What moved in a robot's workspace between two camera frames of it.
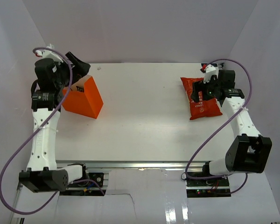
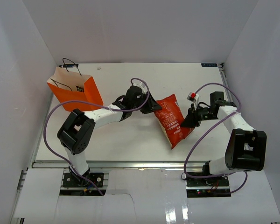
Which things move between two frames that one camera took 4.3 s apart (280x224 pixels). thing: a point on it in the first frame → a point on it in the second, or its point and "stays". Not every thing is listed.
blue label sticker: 213,64 stays
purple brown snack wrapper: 80,89 stays
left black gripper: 80,68 → 150,107
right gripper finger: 197,87 → 190,121
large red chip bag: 203,108 → 170,118
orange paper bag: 83,98 stays
